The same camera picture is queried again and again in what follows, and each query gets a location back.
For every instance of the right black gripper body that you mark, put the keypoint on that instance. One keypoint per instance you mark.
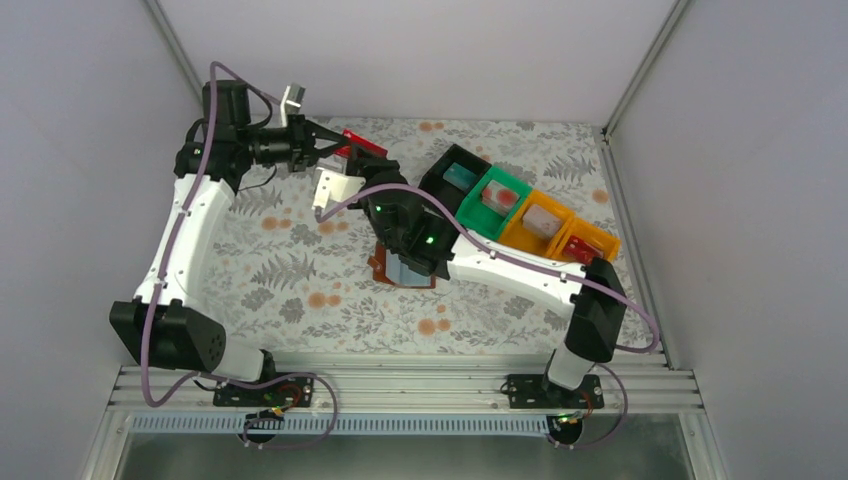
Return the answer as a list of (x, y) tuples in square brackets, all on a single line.
[(367, 164)]

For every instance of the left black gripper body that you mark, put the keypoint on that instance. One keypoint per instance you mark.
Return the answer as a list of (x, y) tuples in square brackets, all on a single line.
[(292, 150)]

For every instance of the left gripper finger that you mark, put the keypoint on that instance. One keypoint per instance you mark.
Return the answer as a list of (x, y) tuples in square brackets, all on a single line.
[(319, 132), (320, 153)]

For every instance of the red credit card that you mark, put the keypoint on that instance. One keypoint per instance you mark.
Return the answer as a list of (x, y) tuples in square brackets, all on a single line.
[(358, 141)]

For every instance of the brown leather card holder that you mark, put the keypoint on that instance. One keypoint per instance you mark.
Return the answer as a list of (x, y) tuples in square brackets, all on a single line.
[(387, 268)]

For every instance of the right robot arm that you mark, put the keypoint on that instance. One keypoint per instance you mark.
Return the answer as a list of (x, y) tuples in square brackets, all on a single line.
[(442, 229)]

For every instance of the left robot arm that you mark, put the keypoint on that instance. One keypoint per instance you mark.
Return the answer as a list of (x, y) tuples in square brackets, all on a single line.
[(168, 323)]

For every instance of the teal item in black bin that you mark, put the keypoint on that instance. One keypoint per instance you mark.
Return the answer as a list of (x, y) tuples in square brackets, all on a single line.
[(459, 177)]

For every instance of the black storage bin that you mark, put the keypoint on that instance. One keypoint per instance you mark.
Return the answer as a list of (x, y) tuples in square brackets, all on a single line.
[(433, 183)]

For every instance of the green storage bin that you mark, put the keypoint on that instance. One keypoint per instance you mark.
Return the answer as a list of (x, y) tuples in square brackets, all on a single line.
[(474, 215)]

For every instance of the red white item in bin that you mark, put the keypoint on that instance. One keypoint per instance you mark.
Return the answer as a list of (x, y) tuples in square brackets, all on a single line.
[(499, 198)]

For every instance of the floral table mat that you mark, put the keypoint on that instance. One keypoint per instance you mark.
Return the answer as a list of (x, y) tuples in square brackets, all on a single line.
[(280, 281)]

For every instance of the orange storage bin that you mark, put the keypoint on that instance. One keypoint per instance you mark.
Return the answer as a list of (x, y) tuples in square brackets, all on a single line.
[(517, 237)]

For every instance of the red item in orange bin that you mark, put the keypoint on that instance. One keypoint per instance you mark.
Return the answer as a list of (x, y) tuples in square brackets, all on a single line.
[(581, 251)]

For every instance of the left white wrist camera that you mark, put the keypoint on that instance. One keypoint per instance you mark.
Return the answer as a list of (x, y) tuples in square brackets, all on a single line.
[(291, 103)]

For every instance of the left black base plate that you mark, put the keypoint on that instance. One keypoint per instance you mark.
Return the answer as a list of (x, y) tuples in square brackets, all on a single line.
[(284, 391)]

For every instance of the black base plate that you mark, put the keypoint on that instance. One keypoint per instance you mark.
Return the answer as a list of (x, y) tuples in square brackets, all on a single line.
[(534, 391), (284, 391)]

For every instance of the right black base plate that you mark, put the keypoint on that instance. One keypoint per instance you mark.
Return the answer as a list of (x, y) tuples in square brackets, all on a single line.
[(534, 391)]

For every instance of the aluminium rail frame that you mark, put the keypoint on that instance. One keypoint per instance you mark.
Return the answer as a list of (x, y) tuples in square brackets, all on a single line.
[(413, 394)]

